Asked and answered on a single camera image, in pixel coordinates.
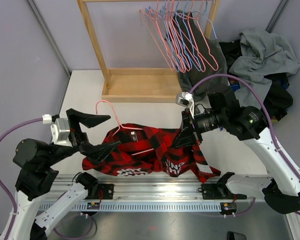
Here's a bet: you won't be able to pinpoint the white slotted cable duct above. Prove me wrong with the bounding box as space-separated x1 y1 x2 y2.
71 201 221 213

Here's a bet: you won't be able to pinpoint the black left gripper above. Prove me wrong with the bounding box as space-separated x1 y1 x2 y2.
43 108 122 167

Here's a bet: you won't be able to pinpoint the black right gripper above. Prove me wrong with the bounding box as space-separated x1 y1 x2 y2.
171 108 227 148

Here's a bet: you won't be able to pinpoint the red black plaid shirt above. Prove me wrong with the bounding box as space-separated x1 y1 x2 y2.
82 123 221 183

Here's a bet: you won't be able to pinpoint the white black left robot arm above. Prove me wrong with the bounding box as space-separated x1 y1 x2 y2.
0 108 120 240

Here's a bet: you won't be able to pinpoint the aluminium rail frame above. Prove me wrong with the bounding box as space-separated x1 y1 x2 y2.
39 174 283 203

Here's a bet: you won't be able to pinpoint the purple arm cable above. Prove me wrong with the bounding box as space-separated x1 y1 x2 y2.
188 73 300 218
0 118 45 240

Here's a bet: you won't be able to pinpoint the pink wire hanger of plaid shirt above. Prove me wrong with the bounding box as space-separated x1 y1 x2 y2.
95 100 155 157

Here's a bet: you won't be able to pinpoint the blue checked shirt in basket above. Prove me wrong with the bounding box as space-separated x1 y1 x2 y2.
229 77 290 91

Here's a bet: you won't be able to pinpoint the wooden clothes rack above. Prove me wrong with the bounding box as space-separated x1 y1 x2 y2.
76 0 221 103

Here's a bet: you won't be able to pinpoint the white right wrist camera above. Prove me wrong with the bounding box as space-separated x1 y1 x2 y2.
175 92 195 118

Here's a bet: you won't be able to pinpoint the dark green t-shirt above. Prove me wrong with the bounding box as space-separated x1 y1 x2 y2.
173 12 228 92

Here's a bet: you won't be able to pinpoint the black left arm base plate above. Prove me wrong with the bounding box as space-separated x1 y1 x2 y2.
85 183 115 200

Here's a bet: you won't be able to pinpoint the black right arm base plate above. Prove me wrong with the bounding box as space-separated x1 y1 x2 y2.
197 183 248 200

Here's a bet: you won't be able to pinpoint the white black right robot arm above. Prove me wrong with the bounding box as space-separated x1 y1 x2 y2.
171 90 300 216

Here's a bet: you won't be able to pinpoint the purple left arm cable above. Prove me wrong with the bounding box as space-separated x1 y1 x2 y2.
0 118 45 240

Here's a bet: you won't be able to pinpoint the pink and blue wire hangers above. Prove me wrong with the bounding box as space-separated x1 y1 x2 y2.
139 0 220 73

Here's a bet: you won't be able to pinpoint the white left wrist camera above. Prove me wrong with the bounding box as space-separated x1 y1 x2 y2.
42 114 72 147

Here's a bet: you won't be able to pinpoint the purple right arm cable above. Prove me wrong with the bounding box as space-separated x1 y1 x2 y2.
188 73 300 218

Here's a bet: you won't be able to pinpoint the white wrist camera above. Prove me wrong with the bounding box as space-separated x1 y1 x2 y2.
175 92 195 118
42 114 72 147

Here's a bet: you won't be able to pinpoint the black button shirt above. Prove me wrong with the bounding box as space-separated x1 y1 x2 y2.
219 39 293 123

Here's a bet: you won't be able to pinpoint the grey shirt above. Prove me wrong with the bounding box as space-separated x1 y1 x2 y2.
229 27 300 101

